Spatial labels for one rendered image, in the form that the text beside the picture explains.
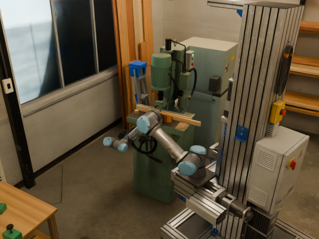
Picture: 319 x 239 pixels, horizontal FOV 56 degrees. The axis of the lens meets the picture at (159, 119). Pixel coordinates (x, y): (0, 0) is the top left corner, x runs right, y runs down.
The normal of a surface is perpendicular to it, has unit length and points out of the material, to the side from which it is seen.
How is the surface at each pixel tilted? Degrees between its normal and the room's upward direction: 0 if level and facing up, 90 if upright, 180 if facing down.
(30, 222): 0
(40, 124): 90
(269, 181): 90
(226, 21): 90
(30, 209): 0
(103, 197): 1
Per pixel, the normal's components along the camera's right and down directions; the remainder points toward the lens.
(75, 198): 0.02, -0.89
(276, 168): -0.71, 0.31
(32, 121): 0.86, 0.25
